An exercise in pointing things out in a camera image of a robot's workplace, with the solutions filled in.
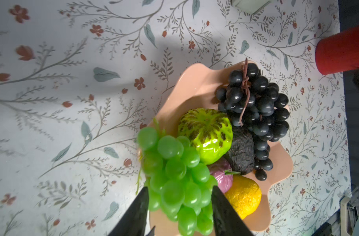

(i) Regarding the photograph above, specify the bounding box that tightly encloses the green grape bunch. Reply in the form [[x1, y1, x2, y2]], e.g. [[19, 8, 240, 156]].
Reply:
[[137, 120, 218, 236]]

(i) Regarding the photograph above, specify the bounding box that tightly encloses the red pencil cup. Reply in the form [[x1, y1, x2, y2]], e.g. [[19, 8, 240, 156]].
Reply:
[[315, 25, 359, 75]]

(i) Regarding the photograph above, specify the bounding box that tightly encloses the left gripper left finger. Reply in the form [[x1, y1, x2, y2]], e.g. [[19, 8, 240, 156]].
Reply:
[[108, 187, 155, 236]]

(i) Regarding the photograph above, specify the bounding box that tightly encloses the dark brown avocado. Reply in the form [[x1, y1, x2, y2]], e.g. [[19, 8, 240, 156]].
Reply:
[[223, 127, 255, 175]]

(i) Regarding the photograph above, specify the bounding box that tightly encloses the bright green custard apple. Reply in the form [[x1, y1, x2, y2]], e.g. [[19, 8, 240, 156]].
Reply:
[[177, 108, 233, 165]]

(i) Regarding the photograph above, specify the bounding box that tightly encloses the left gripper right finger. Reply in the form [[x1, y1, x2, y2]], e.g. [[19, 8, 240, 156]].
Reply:
[[211, 186, 254, 236]]

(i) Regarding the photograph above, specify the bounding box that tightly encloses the purple round fruit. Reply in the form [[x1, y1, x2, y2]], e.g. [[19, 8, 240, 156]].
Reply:
[[208, 157, 240, 193]]

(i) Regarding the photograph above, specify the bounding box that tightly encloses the pink scalloped fruit bowl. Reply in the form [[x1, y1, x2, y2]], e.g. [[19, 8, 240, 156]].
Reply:
[[155, 62, 293, 232]]

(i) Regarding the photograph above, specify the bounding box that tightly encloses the dark purple grape bunch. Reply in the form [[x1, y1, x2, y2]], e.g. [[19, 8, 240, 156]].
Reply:
[[215, 62, 290, 181]]

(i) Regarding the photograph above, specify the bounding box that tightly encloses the yellow pear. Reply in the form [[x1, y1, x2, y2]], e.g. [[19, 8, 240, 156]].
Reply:
[[225, 175, 262, 220]]

